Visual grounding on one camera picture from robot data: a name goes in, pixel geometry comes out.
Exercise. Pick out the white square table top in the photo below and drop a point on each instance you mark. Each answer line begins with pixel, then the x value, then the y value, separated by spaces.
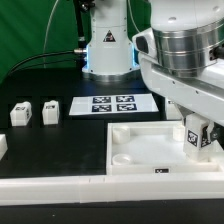
pixel 154 148

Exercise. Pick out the white front fence wall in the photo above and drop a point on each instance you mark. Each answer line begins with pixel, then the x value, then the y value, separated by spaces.
pixel 90 189

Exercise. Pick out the white block left edge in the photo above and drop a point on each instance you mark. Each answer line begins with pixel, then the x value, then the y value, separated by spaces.
pixel 3 145

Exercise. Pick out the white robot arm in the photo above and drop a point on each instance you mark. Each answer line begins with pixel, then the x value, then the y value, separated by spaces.
pixel 111 55

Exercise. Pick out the white marker sheet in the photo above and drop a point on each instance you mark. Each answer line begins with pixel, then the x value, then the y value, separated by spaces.
pixel 113 104

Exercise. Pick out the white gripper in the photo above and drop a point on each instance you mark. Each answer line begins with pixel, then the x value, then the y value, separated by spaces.
pixel 188 68

